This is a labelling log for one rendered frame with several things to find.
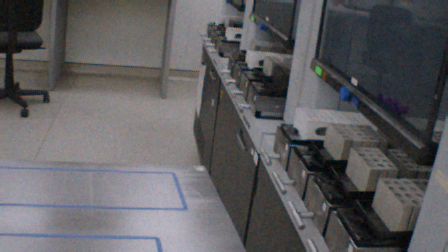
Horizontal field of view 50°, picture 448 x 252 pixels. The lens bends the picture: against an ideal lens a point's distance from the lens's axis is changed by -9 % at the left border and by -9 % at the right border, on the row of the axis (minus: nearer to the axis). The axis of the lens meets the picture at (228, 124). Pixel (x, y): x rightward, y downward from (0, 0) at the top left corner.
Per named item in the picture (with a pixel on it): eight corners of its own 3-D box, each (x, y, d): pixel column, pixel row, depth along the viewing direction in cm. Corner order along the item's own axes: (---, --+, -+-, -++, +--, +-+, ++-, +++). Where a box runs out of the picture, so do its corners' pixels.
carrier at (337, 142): (347, 165, 112) (352, 140, 110) (338, 165, 112) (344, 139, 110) (330, 145, 123) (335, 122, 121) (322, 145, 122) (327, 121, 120)
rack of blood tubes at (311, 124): (389, 136, 141) (394, 116, 139) (404, 150, 132) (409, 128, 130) (291, 129, 136) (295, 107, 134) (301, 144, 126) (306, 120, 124)
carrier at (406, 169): (411, 197, 99) (418, 171, 97) (402, 197, 99) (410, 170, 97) (388, 173, 110) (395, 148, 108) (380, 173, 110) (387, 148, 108)
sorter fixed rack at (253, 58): (316, 73, 206) (318, 58, 204) (324, 79, 197) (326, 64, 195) (244, 65, 201) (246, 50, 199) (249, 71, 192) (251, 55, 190)
